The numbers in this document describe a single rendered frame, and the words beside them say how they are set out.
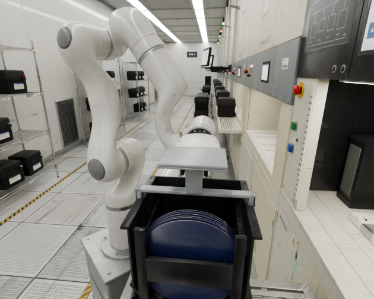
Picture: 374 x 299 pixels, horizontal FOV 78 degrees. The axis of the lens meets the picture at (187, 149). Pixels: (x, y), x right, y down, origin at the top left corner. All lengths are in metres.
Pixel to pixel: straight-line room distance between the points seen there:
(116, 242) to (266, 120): 1.96
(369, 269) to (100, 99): 0.96
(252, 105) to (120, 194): 1.86
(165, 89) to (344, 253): 0.76
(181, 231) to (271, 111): 2.18
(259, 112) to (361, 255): 1.78
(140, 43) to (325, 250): 0.86
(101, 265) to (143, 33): 0.78
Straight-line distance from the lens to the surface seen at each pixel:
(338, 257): 0.94
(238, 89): 3.95
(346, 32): 0.83
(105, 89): 0.80
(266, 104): 2.50
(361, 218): 1.12
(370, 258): 0.99
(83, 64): 0.78
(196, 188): 0.45
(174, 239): 0.45
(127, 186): 0.89
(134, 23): 0.72
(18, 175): 3.34
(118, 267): 0.96
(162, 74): 0.66
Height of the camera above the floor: 1.42
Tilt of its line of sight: 19 degrees down
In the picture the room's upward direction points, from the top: straight up
